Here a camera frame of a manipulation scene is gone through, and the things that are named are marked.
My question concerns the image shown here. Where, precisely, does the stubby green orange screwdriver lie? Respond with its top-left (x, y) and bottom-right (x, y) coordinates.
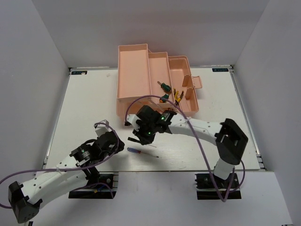
top-left (159, 93), bottom-right (169, 103)

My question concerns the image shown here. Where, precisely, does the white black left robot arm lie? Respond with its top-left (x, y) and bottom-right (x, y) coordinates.
top-left (8, 131), bottom-right (125, 224)

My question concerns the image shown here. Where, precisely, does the pink plastic toolbox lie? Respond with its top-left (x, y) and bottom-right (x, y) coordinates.
top-left (116, 44), bottom-right (202, 121)

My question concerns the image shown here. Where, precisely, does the blue red handled screwdriver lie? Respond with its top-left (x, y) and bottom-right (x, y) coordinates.
top-left (127, 147), bottom-right (158, 158)

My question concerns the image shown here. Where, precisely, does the stubby dark green screwdriver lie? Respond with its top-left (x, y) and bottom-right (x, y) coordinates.
top-left (158, 81), bottom-right (171, 93)

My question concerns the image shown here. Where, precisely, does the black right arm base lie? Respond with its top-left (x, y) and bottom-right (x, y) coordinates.
top-left (195, 173), bottom-right (242, 200)

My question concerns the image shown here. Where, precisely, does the black green precision screwdriver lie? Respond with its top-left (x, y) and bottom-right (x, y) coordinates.
top-left (127, 137), bottom-right (156, 147)

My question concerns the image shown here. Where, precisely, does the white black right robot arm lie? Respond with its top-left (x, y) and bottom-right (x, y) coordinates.
top-left (127, 105), bottom-right (248, 188)

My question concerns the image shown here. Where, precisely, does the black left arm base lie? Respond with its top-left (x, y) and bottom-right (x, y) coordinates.
top-left (68, 172), bottom-right (119, 200)

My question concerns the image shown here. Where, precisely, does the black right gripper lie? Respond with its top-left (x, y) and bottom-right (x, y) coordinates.
top-left (133, 121), bottom-right (158, 145)

